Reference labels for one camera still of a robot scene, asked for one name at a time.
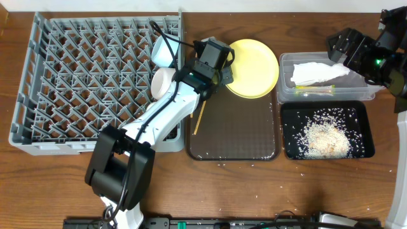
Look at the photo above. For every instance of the black waste tray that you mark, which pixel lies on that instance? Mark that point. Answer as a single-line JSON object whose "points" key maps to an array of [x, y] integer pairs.
{"points": [[292, 113]]}

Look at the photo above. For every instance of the dark brown serving tray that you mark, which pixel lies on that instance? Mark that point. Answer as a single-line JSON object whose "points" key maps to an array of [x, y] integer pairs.
{"points": [[235, 128]]}

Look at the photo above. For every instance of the light blue bowl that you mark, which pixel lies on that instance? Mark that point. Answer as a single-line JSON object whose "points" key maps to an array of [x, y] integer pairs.
{"points": [[161, 56]]}

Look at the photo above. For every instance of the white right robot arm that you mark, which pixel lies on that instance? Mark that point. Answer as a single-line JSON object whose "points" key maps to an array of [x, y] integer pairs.
{"points": [[382, 61]]}

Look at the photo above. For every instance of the green yellow snack wrapper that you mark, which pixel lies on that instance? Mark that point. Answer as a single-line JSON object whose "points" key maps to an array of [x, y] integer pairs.
{"points": [[314, 90]]}

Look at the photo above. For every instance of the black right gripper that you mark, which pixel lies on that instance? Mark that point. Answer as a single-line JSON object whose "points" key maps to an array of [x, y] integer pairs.
{"points": [[364, 44]]}

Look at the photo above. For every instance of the white napkin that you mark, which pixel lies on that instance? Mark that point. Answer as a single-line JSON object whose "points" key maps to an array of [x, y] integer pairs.
{"points": [[312, 72]]}

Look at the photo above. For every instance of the yellow plate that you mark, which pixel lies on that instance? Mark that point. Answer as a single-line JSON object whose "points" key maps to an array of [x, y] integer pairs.
{"points": [[255, 69]]}

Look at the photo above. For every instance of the pink bowl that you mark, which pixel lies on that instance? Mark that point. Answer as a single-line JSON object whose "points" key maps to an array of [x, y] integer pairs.
{"points": [[161, 82]]}

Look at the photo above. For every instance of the white cup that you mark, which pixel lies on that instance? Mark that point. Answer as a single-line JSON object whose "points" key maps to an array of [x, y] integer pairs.
{"points": [[150, 106]]}

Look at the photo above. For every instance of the rice food scraps pile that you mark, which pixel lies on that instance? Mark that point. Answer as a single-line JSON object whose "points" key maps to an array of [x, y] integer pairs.
{"points": [[329, 133]]}

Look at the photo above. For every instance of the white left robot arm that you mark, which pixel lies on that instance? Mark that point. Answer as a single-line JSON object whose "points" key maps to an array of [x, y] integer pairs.
{"points": [[121, 165]]}

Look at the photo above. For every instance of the right wooden chopstick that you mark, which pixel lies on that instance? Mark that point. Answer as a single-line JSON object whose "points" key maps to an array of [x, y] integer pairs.
{"points": [[199, 118]]}

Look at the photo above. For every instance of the grey plastic dish rack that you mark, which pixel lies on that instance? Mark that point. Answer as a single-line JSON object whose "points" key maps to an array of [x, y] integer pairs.
{"points": [[81, 75]]}

